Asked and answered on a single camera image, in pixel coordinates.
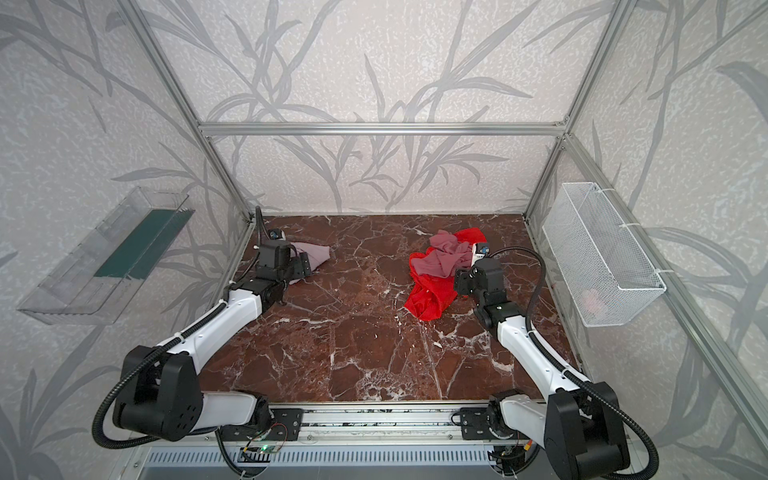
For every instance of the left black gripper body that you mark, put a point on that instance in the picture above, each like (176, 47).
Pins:
(302, 264)

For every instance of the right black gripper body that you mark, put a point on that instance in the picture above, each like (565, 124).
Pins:
(463, 282)

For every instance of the light pink cloth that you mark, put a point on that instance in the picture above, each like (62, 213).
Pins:
(312, 255)

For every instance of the mauve pink cloth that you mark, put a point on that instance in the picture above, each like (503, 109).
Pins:
(448, 253)

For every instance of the red cloth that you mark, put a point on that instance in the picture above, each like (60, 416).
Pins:
(431, 296)

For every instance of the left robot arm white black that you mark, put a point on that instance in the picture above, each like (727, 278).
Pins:
(159, 395)

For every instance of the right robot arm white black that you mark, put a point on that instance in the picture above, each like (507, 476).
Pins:
(582, 437)

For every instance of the pink item in basket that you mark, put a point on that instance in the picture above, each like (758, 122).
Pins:
(593, 303)

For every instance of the green pad in bin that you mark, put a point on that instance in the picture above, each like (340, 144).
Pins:
(143, 248)

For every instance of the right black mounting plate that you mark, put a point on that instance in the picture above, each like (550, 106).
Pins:
(474, 425)

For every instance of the black mounting plate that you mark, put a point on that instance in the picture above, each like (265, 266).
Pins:
(474, 425)
(275, 425)

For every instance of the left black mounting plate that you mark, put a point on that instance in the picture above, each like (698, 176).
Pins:
(275, 425)

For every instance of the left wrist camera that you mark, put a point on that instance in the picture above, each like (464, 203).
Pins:
(276, 234)

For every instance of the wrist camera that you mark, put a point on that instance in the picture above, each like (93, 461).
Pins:
(276, 234)
(480, 250)

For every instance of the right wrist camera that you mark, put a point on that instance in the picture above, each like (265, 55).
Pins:
(480, 250)

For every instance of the white wire mesh basket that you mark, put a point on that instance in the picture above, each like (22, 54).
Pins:
(595, 248)

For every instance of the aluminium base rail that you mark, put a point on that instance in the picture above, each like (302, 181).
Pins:
(351, 423)

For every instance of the aluminium frame crossbar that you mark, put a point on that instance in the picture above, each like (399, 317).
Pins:
(379, 129)

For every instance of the clear plastic wall bin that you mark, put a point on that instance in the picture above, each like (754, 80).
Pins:
(95, 282)

